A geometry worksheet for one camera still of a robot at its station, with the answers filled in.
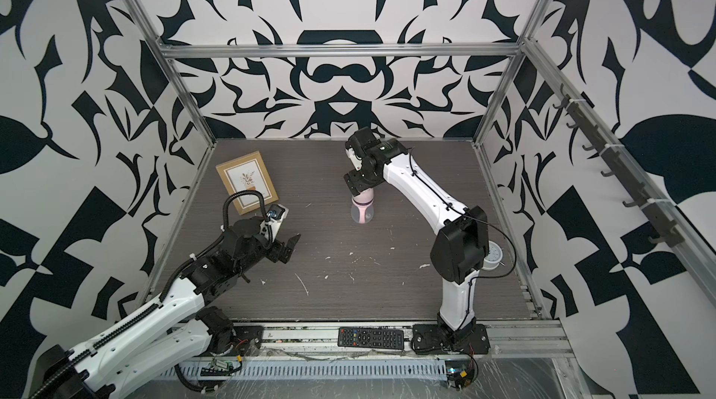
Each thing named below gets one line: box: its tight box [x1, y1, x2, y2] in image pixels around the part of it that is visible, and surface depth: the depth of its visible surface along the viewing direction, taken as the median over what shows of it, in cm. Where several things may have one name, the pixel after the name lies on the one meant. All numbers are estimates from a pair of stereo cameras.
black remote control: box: [337, 326, 405, 350], surface depth 75 cm
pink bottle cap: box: [351, 188, 375, 207], surface depth 88 cm
